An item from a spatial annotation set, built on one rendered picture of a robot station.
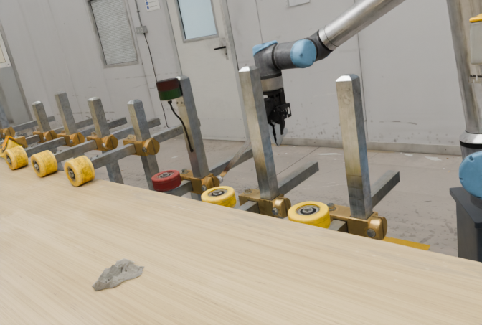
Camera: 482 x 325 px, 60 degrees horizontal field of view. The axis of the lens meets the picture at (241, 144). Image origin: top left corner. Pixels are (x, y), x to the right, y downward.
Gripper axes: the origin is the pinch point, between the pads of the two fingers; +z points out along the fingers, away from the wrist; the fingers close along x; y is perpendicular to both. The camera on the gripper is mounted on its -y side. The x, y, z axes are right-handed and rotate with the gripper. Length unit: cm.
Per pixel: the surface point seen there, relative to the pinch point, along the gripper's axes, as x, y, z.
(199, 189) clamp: -3.4, -44.4, -1.1
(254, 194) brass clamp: -23.0, -42.6, -1.3
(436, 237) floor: -27, 90, 83
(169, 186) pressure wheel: -2, -53, -6
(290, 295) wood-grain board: -59, -79, -7
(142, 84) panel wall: 376, 217, 6
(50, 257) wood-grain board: -10, -91, -7
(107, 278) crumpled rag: -30, -90, -8
